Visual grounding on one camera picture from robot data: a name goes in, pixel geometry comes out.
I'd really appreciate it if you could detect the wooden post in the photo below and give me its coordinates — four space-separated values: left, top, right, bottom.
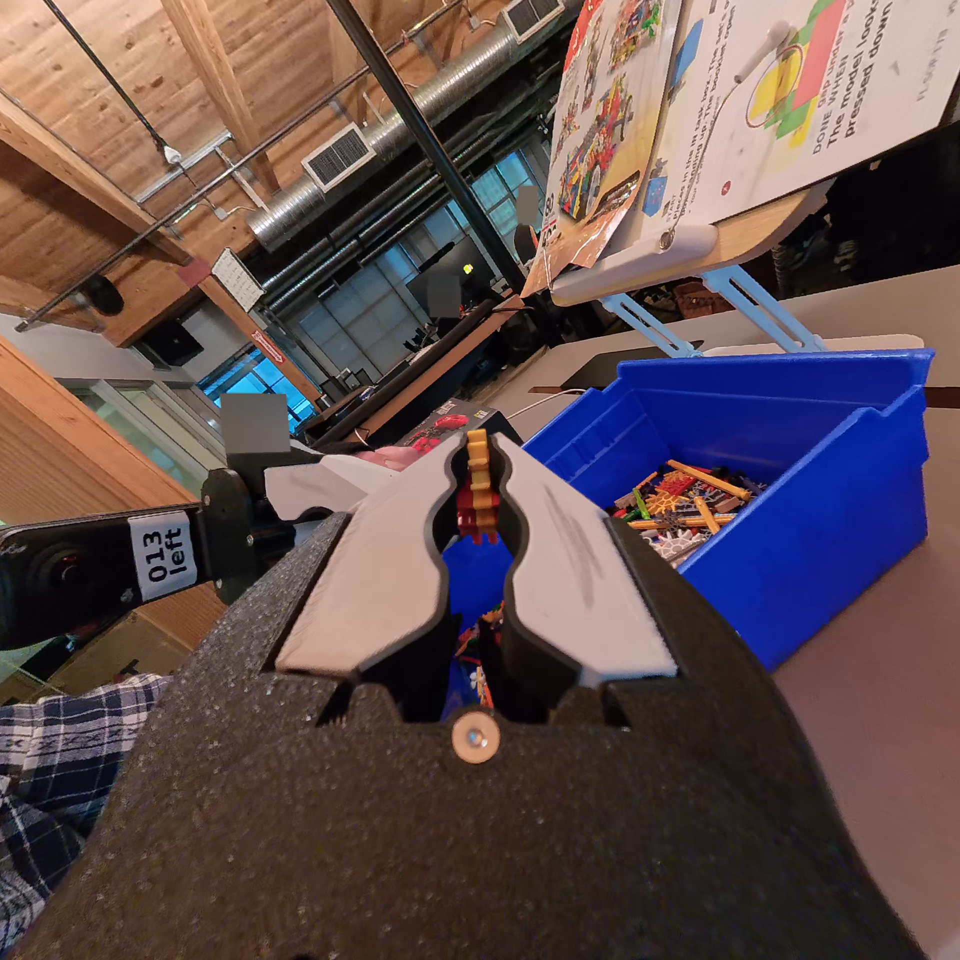
0 338 226 654

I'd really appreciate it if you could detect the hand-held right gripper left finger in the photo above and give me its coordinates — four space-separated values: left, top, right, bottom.
272 434 468 679

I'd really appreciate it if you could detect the black box with red print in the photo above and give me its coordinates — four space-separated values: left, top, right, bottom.
393 405 523 459

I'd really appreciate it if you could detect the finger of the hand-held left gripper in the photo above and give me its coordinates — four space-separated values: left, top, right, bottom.
263 452 414 523

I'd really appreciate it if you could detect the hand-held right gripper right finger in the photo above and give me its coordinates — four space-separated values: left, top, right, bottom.
491 434 678 685

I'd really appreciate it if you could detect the black metal pole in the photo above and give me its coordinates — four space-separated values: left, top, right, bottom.
326 0 529 294

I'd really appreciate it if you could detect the person's left forearm plaid sleeve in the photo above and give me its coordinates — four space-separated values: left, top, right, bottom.
0 672 169 949

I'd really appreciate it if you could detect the black computer monitor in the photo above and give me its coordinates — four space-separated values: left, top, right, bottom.
425 258 469 316

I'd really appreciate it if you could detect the red yellow toy construction piece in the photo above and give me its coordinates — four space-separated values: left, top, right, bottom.
455 428 504 549

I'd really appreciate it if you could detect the pile of colourful toy pieces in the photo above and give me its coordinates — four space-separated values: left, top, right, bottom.
450 458 769 709

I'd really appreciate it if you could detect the tilted board stand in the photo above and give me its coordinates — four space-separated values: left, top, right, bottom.
548 177 841 361

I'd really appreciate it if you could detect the silver ventilation duct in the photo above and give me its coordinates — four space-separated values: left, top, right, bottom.
248 0 579 252

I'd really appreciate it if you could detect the white instruction sheet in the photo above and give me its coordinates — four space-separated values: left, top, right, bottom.
648 0 960 226

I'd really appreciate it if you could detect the blue plastic bin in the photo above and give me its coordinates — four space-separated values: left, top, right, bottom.
441 348 936 672

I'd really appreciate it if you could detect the white air vent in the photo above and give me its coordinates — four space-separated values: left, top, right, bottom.
503 0 568 43
303 123 375 193

